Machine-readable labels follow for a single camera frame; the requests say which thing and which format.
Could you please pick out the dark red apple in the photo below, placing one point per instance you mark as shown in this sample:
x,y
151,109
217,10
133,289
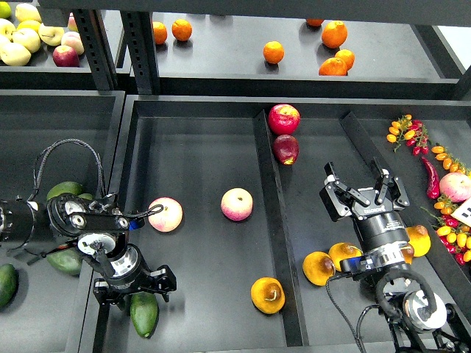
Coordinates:
x,y
286,149

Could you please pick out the cherry tomato bunch bottom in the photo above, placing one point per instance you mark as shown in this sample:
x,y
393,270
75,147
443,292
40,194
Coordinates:
x,y
454,234

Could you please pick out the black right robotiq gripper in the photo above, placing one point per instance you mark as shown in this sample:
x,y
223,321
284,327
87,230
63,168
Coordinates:
x,y
374,212

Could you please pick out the white label card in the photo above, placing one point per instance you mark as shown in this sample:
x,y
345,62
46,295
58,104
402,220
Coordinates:
x,y
463,213

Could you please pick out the red apple on shelf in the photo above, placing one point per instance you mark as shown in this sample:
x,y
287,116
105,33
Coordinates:
x,y
65,56

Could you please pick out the orange on shelf right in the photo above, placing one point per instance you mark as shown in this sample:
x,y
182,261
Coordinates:
x,y
347,56

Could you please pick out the orange tomato bunch middle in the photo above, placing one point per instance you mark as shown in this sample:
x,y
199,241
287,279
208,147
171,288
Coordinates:
x,y
450,163

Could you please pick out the black tray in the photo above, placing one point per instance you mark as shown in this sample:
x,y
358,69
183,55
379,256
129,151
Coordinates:
x,y
195,150
53,311

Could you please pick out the black shelf upright left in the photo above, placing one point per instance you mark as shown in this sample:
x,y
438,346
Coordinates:
x,y
97,50

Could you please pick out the red chili pepper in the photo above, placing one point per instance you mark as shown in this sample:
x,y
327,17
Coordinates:
x,y
433,191

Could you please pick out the pink apple centre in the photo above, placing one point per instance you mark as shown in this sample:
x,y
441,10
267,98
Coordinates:
x,y
237,204

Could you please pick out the large orange on shelf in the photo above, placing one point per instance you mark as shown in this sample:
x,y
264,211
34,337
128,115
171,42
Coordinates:
x,y
334,34

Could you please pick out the bright red apple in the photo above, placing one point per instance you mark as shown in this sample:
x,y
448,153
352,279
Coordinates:
x,y
283,119

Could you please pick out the pale peach on shelf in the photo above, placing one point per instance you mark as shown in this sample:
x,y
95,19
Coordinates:
x,y
73,40

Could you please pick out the cherry tomato bunch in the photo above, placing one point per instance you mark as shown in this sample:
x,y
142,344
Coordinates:
x,y
409,132
454,234

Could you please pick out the orange on shelf front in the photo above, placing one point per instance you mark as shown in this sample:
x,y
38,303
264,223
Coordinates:
x,y
333,67

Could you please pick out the yellow pear under gripper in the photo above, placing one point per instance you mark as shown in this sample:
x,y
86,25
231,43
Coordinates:
x,y
408,253

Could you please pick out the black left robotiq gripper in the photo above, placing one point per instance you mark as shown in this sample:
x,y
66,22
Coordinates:
x,y
129,274

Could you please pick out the pink apple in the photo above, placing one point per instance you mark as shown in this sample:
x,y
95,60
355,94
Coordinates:
x,y
455,186
237,204
169,218

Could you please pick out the cherry tomato bunch top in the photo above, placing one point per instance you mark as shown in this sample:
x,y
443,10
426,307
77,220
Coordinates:
x,y
409,132

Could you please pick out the pink apple far right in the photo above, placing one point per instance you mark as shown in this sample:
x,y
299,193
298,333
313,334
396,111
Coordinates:
x,y
455,186

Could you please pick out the green avocado top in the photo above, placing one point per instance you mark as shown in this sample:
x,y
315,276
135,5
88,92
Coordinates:
x,y
65,187

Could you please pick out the orange on shelf centre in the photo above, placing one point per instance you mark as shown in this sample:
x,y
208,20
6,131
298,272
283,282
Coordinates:
x,y
273,52

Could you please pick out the orange on shelf top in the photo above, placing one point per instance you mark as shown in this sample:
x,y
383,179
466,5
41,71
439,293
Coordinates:
x,y
314,22

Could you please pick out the black shelf upright post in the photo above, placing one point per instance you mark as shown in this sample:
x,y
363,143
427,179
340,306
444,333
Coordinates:
x,y
139,37

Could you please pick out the pink apple left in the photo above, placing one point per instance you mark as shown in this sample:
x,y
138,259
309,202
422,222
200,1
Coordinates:
x,y
169,218

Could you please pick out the black middle tray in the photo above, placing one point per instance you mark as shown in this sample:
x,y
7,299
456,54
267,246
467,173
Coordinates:
x,y
195,150

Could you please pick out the black left tray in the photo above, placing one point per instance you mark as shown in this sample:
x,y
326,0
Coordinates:
x,y
53,311

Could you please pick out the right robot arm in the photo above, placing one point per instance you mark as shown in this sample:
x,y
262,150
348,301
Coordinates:
x,y
402,296

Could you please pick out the orange on shelf left edge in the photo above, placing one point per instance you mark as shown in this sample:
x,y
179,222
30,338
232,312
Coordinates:
x,y
159,32

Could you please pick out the dark green avocado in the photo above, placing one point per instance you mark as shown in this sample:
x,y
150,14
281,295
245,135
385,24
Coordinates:
x,y
144,313

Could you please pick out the green avocado bottom left edge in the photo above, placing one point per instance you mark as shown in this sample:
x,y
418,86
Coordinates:
x,y
8,283

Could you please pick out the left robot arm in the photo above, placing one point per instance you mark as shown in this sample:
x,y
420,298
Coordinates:
x,y
95,229

